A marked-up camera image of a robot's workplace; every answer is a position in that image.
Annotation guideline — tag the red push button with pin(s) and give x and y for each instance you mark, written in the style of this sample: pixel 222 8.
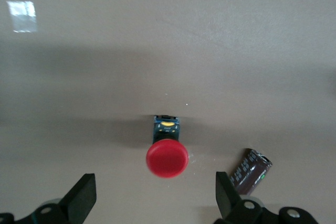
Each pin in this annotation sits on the red push button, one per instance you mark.
pixel 167 159

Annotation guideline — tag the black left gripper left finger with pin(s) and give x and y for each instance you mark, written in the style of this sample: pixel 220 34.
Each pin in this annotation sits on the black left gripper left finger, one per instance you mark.
pixel 78 197

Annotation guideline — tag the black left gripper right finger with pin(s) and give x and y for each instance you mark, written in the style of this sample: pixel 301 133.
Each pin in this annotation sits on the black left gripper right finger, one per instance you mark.
pixel 231 203

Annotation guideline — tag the dark brown capacitor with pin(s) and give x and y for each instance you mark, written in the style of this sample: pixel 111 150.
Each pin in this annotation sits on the dark brown capacitor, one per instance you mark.
pixel 249 171

